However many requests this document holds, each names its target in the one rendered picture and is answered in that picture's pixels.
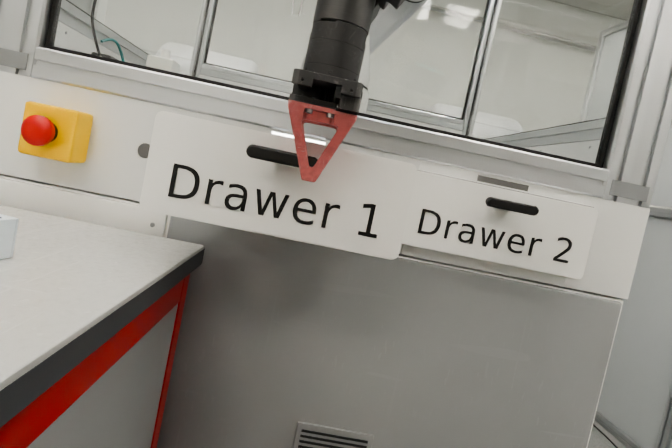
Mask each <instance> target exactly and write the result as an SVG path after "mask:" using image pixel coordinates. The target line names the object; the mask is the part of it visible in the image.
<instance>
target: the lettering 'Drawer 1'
mask: <svg viewBox="0 0 672 448"><path fill-rule="evenodd" d="M178 168H181V169H186V170H188V171H190V172H192V174H193V175H194V178H195V184H194V188H193V190H192V192H191V193H189V194H187V195H178V194H173V192H174V187H175V182H176V176H177V171H178ZM199 184H200V178H199V174H198V173H197V171H196V170H194V169H193V168H191V167H189V166H185V165H180V164H176V163H174V166H173V172H172V177H171V182H170V188H169V193H168V196H169V197H174V198H179V199H188V198H191V197H193V196H194V195H195V194H196V193H197V191H198V189H199ZM216 184H220V185H223V184H224V181H215V182H214V183H213V180H212V179H209V182H208V187H207V193H206V198H205V203H204V204H209V200H210V195H211V190H212V188H213V186H214V185H216ZM232 187H236V188H240V189H241V190H242V191H243V195H239V194H229V195H227V196H226V198H225V201H224V203H225V206H226V207H227V208H228V209H230V210H237V209H239V208H241V209H240V211H243V212H244V210H245V205H246V200H247V190H246V188H245V187H244V186H242V185H239V184H230V185H229V188H232ZM289 196H290V195H285V197H284V199H283V201H282V203H281V205H280V207H279V209H278V211H277V208H276V193H275V192H270V194H269V196H268V198H267V200H266V202H265V204H264V206H263V208H262V202H261V190H260V189H257V204H258V215H263V214H264V212H265V210H266V208H267V206H268V204H269V202H270V200H271V198H272V200H273V217H274V218H279V216H280V214H281V212H282V210H283V208H284V206H285V204H286V202H287V200H288V198H289ZM231 197H237V198H242V202H241V204H240V205H239V206H237V207H233V206H231V205H230V204H229V199H230V198H231ZM302 202H309V203H310V204H311V205H312V210H307V209H302V208H298V206H299V204H300V203H302ZM332 208H337V209H339V210H340V205H332V206H330V204H329V203H326V206H325V211H324V216H323V221H322V225H321V227H322V228H325V226H326V222H327V217H328V213H329V211H330V210H331V209H332ZM363 208H371V210H370V214H369V219H368V224H367V228H366V232H361V231H358V235H362V236H367V237H372V238H377V235H376V234H371V233H370V231H371V226H372V222H373V217H374V212H375V208H376V205H374V204H364V205H363ZM297 211H301V212H306V213H311V214H316V205H315V203H314V202H313V201H312V200H311V199H307V198H302V199H300V200H298V201H297V202H296V203H295V205H294V207H293V217H294V219H295V220H296V221H297V222H298V223H300V224H305V225H311V224H313V221H303V220H300V219H299V218H298V216H297Z"/></svg>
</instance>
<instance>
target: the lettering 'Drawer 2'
mask: <svg viewBox="0 0 672 448"><path fill-rule="evenodd" d="M425 212H428V213H432V214H434V215H435V216H436V217H437V225H436V228H435V229H434V230H433V231H431V232H425V231H421V230H422V226H423V221H424V216H425ZM450 222H451V221H450V220H448V221H447V225H446V230H445V234H444V238H445V239H447V235H448V231H449V227H450V226H451V225H452V224H457V225H458V222H457V221H453V222H451V223H450ZM440 224H441V218H440V216H439V214H438V213H436V212H434V211H432V210H427V209H423V210H422V214H421V219H420V223H419V228H418V232H417V233H421V234H426V235H432V234H435V233H436V232H437V231H438V230H439V228H440ZM463 226H468V227H471V228H472V232H469V231H461V232H460V233H459V235H458V239H459V241H460V242H463V243H467V242H469V241H470V244H473V239H474V235H475V228H474V226H473V225H471V224H462V227H463ZM464 233H467V234H471V237H470V239H468V240H463V239H462V238H461V236H462V234H464ZM505 233H506V232H502V234H501V236H500V238H499V240H498V241H497V243H496V230H494V229H492V230H491V232H490V234H489V236H488V238H487V240H486V242H485V228H484V227H482V246H485V247H486V246H487V244H488V242H489V240H490V238H491V236H492V234H493V248H494V249H497V248H498V246H499V244H500V242H501V240H502V238H503V236H504V235H505ZM514 237H520V238H521V240H522V243H519V242H514V241H512V239H513V238H514ZM560 240H565V241H567V242H568V244H569V245H568V247H567V249H565V250H564V251H563V252H561V253H560V254H558V255H557V256H555V257H554V258H553V261H558V262H563V263H568V261H567V260H562V259H557V258H559V257H560V256H562V255H563V254H565V253H566V252H568V251H569V250H570V249H571V247H572V242H571V240H570V239H568V238H565V237H560V238H558V241H560ZM537 241H540V242H542V239H536V240H535V238H532V239H531V244H530V248H529V252H528V255H529V256H531V253H532V249H533V245H534V243H535V242H537ZM511 243H512V244H517V245H522V246H524V245H525V239H524V237H523V236H522V235H520V234H514V235H512V236H511V237H510V238H509V240H508V243H507V246H508V249H509V250H510V251H511V252H513V253H517V254H519V253H522V251H515V250H513V249H512V248H511Z"/></svg>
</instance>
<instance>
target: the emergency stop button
mask: <svg viewBox="0 0 672 448"><path fill-rule="evenodd" d="M21 135H22V137H23V139H24V140H25V141H26V142H27V143H29V144H31V145H34V146H44V145H47V144H49V143H50V142H51V141H52V140H53V138H54V136H55V127H54V125H53V123H52V122H51V120H49V119H48V118H47V117H45V116H41V115H31V116H29V117H27V118H26V119H25V120H24V121H23V122H22V125H21Z"/></svg>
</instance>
